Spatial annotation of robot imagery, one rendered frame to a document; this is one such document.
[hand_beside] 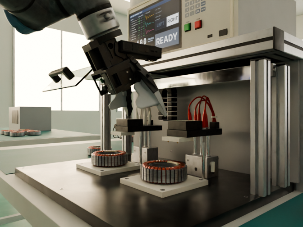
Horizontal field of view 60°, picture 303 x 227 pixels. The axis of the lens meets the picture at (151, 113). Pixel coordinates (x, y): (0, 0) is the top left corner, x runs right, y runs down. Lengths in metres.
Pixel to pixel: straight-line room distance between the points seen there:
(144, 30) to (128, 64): 0.39
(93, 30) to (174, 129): 0.31
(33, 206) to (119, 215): 0.23
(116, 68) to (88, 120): 5.32
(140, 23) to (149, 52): 0.36
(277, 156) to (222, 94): 0.26
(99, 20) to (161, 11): 0.37
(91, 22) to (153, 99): 0.19
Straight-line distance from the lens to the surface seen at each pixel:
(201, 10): 0.77
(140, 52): 0.59
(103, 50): 0.55
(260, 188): 0.60
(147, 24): 0.92
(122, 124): 0.84
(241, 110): 0.79
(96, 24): 0.54
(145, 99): 0.54
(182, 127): 0.65
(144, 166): 0.62
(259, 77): 0.59
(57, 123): 5.56
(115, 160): 0.78
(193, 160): 0.73
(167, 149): 0.99
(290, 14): 1.02
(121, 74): 0.54
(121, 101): 0.64
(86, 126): 5.82
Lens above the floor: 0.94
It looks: level
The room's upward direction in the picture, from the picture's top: straight up
